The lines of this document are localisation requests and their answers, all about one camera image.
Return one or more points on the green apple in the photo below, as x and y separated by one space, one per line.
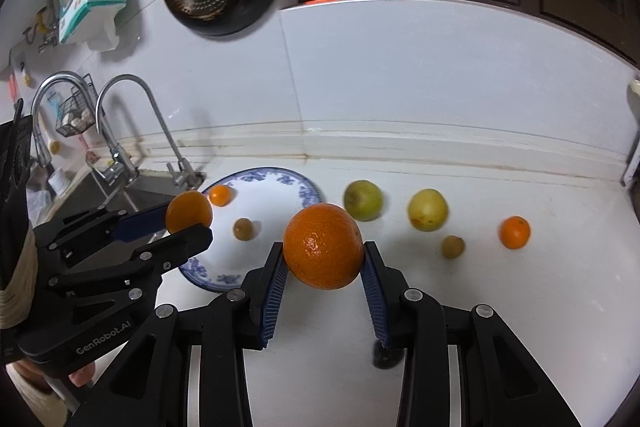
363 201

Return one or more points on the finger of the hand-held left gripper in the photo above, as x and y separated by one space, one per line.
145 219
197 239

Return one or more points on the medium orange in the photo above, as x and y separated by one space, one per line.
189 212

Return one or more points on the large chrome kitchen faucet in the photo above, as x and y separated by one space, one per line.
120 162

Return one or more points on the stainless steel sink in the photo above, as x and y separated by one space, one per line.
130 194

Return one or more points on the blue patterned white plate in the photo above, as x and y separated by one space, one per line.
272 192

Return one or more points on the person's left hand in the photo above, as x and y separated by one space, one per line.
82 374

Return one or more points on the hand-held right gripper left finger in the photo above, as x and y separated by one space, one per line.
272 302

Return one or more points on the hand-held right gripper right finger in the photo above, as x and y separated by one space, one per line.
372 302

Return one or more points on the small tangerine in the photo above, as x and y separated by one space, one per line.
514 232
220 196

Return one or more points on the white cup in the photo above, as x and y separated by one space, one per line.
59 182

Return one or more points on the small dark round fruit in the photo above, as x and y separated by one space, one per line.
243 228
453 247

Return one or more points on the slim gooseneck faucet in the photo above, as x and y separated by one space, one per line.
165 132

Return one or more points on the white dish rack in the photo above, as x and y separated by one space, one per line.
631 167

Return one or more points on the brass wall taps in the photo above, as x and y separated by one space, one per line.
45 32

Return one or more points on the large orange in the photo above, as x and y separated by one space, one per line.
322 247

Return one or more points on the yellow-green apple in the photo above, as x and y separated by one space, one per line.
427 210

